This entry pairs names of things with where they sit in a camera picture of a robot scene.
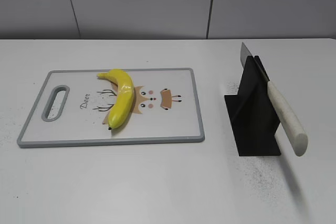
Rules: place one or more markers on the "knife with white handle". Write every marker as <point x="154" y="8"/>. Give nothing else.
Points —
<point x="293" y="128"/>

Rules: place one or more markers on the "yellow plastic banana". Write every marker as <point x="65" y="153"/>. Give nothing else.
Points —
<point x="125" y="96"/>

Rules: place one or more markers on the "black knife stand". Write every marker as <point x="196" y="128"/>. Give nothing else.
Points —
<point x="252" y="116"/>

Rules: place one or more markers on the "white grey-rimmed cutting board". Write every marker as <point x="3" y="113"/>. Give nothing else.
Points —
<point x="72" y="108"/>

